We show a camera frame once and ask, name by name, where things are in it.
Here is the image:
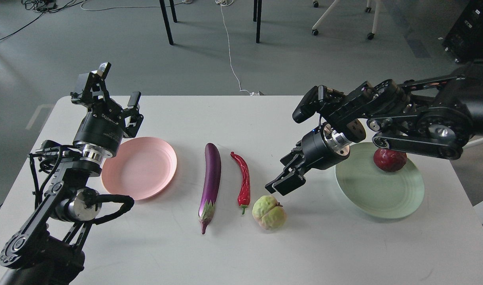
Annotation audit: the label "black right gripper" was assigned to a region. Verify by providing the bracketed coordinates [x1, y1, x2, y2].
[265, 127, 350, 196]

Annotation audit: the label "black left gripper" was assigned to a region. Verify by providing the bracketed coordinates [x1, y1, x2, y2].
[70, 63, 144, 157]

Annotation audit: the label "yellow green peach fruit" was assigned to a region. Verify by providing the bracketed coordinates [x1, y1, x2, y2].
[252, 195, 287, 230]

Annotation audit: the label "red chili pepper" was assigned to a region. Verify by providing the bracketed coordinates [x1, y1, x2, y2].
[230, 152, 251, 215]

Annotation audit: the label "purple eggplant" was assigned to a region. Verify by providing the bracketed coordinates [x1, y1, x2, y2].
[198, 143, 222, 234]

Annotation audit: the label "dark red pomegranate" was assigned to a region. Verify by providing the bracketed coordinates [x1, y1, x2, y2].
[373, 148, 407, 173]

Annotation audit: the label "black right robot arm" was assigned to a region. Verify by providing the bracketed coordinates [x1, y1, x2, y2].
[265, 63, 483, 195]

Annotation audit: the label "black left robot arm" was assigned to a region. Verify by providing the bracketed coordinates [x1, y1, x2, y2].
[0, 63, 144, 285]

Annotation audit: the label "pink plate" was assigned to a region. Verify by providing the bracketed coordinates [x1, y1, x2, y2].
[101, 137, 177, 200]

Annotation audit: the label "green plate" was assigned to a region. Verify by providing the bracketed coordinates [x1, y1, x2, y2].
[335, 142, 425, 219]

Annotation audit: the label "black table leg left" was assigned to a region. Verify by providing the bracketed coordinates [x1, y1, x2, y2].
[159, 0, 178, 45]

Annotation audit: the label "black table leg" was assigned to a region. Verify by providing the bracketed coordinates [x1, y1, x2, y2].
[253, 0, 262, 44]
[159, 0, 178, 45]

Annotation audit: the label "white chair base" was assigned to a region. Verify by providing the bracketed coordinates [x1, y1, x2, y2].
[311, 0, 381, 40]

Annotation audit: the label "black table leg right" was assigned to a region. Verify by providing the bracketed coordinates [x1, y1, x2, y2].
[253, 0, 262, 44]

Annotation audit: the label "black equipment cart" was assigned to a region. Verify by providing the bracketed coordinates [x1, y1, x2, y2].
[442, 0, 483, 63]

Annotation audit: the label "black floor cables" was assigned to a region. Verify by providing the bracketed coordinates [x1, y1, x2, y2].
[0, 0, 87, 48]

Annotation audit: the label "white floor cable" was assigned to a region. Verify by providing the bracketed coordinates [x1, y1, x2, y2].
[215, 0, 261, 96]

